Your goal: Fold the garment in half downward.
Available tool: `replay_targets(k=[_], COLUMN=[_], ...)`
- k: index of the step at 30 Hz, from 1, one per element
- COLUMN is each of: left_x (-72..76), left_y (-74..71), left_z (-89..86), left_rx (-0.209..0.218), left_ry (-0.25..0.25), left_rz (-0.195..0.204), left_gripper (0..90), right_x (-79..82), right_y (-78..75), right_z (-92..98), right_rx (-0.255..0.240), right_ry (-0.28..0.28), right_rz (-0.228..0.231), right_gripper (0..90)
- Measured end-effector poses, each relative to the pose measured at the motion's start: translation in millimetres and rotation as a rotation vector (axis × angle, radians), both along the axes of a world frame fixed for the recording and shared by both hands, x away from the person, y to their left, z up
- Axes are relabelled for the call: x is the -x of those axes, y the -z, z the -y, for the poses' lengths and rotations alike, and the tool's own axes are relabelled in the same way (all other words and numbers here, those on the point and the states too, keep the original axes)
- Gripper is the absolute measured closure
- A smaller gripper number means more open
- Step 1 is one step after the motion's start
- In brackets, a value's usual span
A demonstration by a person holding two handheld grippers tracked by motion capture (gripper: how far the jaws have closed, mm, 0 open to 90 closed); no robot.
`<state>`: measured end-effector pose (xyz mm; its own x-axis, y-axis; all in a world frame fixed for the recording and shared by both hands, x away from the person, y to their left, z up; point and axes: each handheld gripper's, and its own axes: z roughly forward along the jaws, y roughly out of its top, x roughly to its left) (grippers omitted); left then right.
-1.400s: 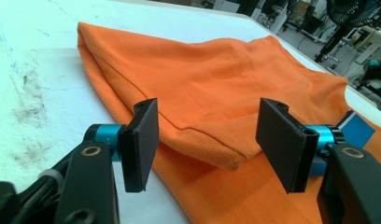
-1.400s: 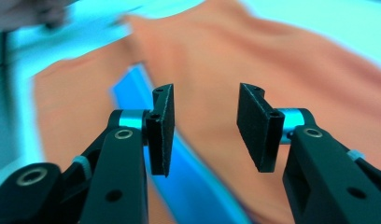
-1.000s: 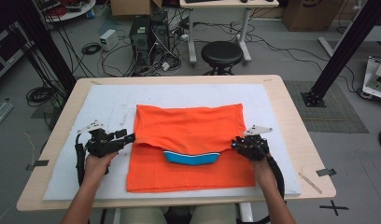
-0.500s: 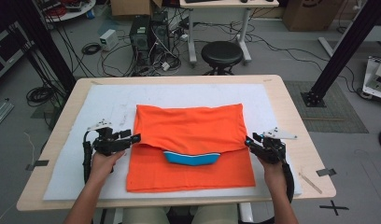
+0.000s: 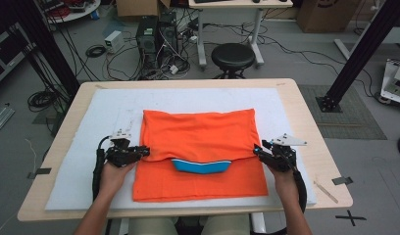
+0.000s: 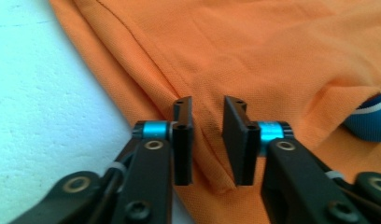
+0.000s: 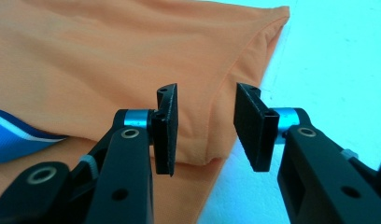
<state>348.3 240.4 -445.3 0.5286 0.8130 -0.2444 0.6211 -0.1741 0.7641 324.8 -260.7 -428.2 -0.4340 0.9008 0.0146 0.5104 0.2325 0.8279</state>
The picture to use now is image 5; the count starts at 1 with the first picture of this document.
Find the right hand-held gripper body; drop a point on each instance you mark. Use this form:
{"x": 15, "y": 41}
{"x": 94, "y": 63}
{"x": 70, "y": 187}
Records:
{"x": 283, "y": 158}

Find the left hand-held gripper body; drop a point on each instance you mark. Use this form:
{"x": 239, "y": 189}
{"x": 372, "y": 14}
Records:
{"x": 121, "y": 155}

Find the orange polo shirt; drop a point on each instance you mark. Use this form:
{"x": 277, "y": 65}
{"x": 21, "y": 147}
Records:
{"x": 201, "y": 137}

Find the person's right hand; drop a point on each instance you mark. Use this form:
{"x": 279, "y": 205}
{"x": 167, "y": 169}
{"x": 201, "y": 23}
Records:
{"x": 284, "y": 182}

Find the person's left hand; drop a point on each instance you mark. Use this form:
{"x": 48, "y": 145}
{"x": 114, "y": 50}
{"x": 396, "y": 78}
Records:
{"x": 114, "y": 179}

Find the white foam mat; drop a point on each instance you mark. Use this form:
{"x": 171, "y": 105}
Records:
{"x": 90, "y": 130}

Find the thin wooden stick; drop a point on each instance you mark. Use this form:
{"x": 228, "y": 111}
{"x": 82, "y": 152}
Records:
{"x": 326, "y": 192}

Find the grey tape piece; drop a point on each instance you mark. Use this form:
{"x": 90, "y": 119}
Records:
{"x": 342, "y": 180}
{"x": 39, "y": 172}

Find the person's beige shorts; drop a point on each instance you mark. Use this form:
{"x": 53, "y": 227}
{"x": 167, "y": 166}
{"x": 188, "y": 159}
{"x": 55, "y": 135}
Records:
{"x": 149, "y": 226}

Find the grey floor mat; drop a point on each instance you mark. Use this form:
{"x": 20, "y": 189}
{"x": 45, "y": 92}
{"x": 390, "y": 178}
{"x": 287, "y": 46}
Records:
{"x": 348, "y": 120}

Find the white power strip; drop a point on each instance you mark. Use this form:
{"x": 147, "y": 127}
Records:
{"x": 174, "y": 69}

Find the black round stool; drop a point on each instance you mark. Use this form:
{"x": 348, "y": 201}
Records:
{"x": 233, "y": 56}

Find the black computer tower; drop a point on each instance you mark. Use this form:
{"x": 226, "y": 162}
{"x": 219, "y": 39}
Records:
{"x": 168, "y": 39}
{"x": 146, "y": 42}

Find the white power supply box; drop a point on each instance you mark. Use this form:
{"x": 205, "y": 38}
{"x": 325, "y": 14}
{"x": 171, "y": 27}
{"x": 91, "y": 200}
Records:
{"x": 113, "y": 41}

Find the black metal stand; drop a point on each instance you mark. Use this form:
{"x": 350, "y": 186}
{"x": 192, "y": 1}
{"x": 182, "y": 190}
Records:
{"x": 47, "y": 45}
{"x": 358, "y": 58}

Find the aluminium profile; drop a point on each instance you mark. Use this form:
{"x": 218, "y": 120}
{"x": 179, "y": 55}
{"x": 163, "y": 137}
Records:
{"x": 0, "y": 120}

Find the white device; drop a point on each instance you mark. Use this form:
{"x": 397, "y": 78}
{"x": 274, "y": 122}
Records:
{"x": 395, "y": 84}

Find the large closed cardboard box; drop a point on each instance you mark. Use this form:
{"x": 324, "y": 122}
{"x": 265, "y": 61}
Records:
{"x": 325, "y": 16}

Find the white desk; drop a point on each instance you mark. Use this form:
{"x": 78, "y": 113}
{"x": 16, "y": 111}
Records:
{"x": 240, "y": 4}

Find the round white table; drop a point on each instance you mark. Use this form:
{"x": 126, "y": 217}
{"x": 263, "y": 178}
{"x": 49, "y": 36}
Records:
{"x": 80, "y": 13}

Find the grey metal rack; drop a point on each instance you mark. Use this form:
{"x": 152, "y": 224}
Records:
{"x": 8, "y": 55}

